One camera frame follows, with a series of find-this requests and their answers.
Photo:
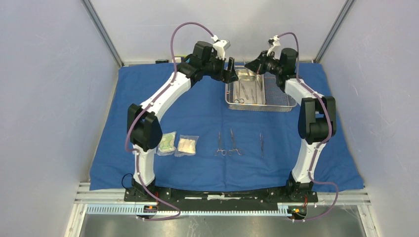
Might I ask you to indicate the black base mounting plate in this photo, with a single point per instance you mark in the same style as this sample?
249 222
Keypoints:
253 200

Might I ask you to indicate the thin steel instrument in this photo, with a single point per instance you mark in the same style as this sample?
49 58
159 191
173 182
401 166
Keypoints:
247 76

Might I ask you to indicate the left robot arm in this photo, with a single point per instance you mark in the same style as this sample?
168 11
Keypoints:
144 131

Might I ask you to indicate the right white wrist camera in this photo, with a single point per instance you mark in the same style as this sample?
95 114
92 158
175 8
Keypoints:
273 43

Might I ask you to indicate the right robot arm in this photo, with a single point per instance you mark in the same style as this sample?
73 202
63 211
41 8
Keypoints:
317 116

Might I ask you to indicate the steel tweezers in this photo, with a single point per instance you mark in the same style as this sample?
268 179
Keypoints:
261 145

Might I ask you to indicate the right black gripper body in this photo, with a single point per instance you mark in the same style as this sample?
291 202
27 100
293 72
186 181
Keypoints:
269 64

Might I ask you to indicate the forceps in tray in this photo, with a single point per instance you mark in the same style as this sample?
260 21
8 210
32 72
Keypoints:
237 95

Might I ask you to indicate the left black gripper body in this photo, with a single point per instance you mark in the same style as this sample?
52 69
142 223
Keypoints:
213 67

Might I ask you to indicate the stainless steel inner tray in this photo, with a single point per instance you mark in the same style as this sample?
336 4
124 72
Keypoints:
246 86

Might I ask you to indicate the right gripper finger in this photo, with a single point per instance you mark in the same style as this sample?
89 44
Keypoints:
260 58
255 66

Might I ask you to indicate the green packet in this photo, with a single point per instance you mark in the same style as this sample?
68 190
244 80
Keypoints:
166 146

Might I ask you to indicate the beige gauze packet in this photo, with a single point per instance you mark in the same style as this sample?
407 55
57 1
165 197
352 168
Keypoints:
186 146

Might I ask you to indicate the surgical scissors forceps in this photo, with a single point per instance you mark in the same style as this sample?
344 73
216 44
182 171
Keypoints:
220 149

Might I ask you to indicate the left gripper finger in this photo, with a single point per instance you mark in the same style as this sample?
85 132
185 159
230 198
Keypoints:
231 66
229 78

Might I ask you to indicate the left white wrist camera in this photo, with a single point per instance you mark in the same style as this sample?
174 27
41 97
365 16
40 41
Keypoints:
220 46

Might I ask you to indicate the white slotted cable duct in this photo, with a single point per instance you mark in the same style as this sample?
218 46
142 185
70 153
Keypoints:
150 210

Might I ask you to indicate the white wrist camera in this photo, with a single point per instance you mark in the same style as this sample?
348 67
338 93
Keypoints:
220 46
273 43

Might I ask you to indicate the wire mesh instrument basket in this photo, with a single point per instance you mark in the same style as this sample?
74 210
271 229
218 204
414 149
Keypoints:
275 99

